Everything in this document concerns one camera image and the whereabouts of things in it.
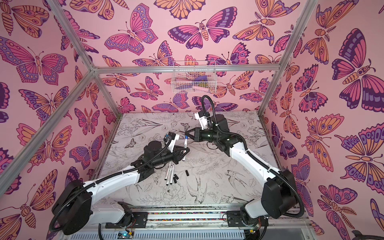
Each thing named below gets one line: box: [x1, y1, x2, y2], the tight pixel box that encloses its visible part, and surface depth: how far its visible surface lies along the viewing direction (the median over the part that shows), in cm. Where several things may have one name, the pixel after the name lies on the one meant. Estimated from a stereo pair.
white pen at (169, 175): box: [166, 164, 173, 186], surface depth 89 cm
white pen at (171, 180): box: [170, 164, 175, 185], surface depth 89 cm
